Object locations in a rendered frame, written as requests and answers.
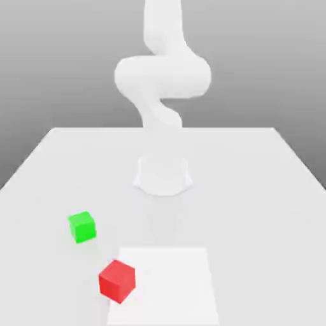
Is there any small green cube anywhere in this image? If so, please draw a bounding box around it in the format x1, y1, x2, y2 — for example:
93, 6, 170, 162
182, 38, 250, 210
67, 211, 97, 245

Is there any small red cube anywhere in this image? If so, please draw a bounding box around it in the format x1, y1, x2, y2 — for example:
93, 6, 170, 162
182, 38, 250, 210
98, 259, 136, 305

